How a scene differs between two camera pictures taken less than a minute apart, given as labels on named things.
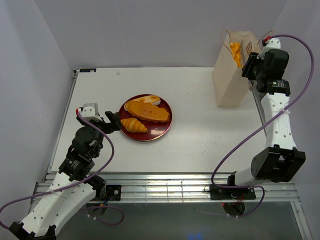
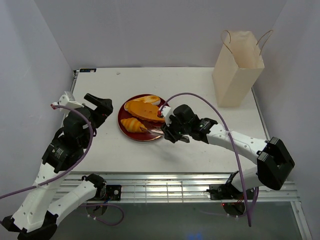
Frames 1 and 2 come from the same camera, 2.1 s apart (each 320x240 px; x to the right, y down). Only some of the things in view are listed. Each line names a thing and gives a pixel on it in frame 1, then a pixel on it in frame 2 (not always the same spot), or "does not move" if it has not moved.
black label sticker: [87, 70] does not move
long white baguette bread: [152, 99] does not move
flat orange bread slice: [148, 111] does not move
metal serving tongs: [250, 51] → [159, 131]
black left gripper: [114, 118] → [105, 105]
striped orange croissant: [133, 125] does not move
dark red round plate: [155, 130] does not move
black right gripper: [246, 70] → [169, 135]
